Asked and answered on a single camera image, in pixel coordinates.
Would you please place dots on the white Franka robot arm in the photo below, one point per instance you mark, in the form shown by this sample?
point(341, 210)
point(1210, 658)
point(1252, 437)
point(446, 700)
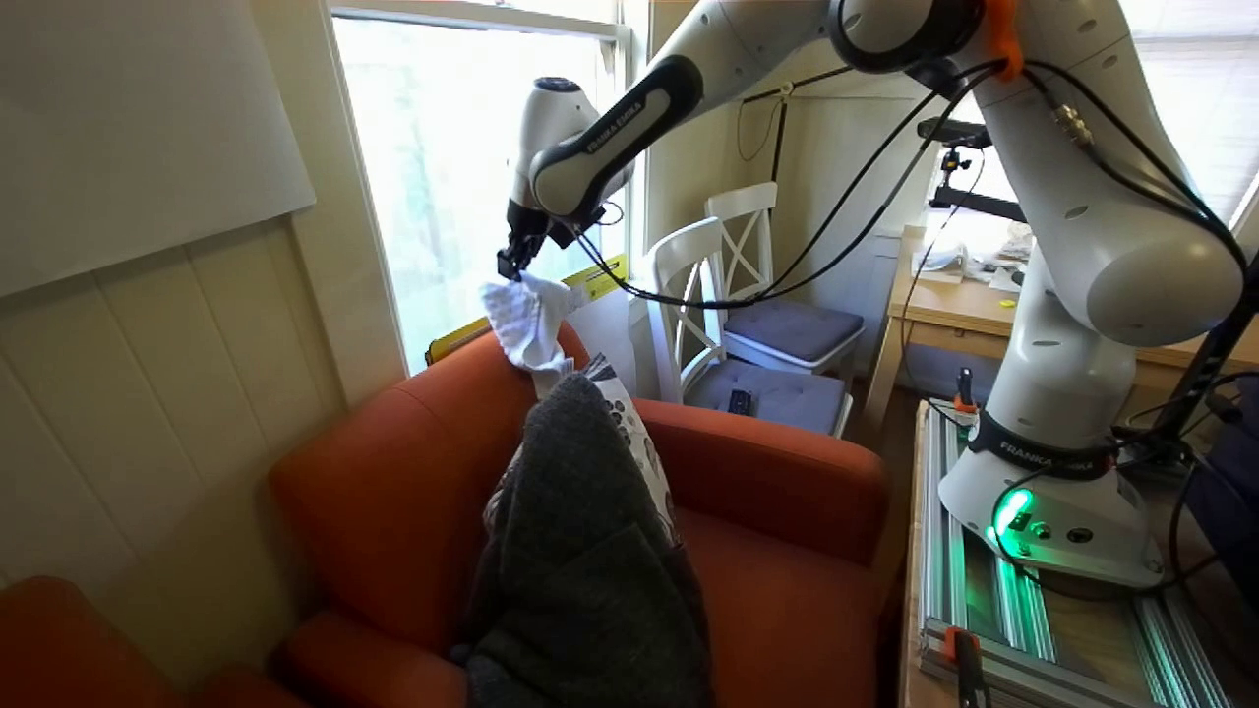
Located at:
point(1087, 220)

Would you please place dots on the dark grey blanket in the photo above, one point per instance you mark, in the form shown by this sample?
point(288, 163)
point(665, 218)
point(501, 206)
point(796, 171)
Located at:
point(574, 563)

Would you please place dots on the orange armchair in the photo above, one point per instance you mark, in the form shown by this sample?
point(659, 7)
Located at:
point(789, 574)

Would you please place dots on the orange black clamp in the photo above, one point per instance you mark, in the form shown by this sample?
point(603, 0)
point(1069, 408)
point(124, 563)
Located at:
point(964, 662)

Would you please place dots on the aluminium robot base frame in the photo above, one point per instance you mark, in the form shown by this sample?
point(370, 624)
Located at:
point(1025, 615)

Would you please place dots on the light blue seat cushion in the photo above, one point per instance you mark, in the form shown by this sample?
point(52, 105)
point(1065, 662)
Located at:
point(789, 395)

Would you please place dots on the wooden desk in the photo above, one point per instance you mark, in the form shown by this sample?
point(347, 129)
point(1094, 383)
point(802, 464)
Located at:
point(964, 316)

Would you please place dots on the yellow tape strip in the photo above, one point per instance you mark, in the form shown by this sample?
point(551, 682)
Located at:
point(574, 282)

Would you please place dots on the white wooden chair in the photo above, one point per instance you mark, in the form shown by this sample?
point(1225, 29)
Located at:
point(682, 299)
point(749, 240)

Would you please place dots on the black camera on stand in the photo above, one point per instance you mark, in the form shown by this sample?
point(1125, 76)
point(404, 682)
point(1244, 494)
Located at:
point(964, 163)

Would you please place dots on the white wall sheet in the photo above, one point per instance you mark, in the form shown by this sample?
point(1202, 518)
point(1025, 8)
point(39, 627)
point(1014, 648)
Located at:
point(130, 118)

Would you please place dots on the window with white frame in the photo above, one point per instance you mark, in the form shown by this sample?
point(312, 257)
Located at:
point(446, 171)

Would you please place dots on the small black object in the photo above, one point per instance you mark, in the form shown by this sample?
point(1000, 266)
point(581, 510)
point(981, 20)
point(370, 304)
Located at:
point(742, 401)

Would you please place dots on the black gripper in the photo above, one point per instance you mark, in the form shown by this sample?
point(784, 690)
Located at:
point(528, 228)

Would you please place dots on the orange sofa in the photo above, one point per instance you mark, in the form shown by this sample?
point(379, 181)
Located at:
point(65, 650)

